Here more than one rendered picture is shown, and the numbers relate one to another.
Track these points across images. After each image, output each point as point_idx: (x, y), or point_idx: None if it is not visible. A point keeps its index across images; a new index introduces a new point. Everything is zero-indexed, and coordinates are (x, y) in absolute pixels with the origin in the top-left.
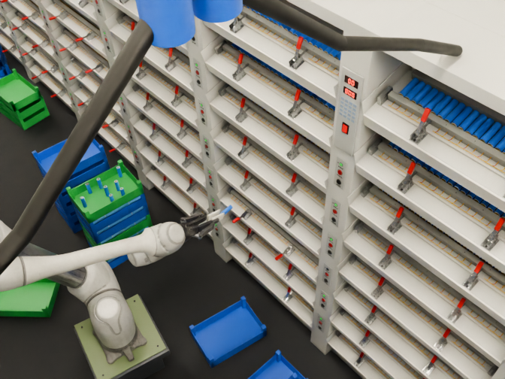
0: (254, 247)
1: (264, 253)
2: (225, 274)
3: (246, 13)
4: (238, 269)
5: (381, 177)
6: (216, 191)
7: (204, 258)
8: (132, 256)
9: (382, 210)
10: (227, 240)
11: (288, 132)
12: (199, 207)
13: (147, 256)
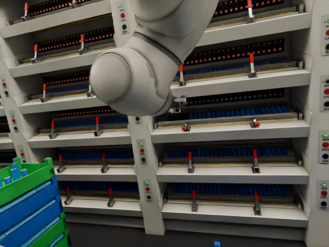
0: (200, 171)
1: (215, 170)
2: (172, 244)
3: None
4: (179, 234)
5: None
6: (145, 124)
7: (138, 244)
8: (116, 58)
9: None
10: (160, 199)
11: None
12: (113, 195)
13: (149, 61)
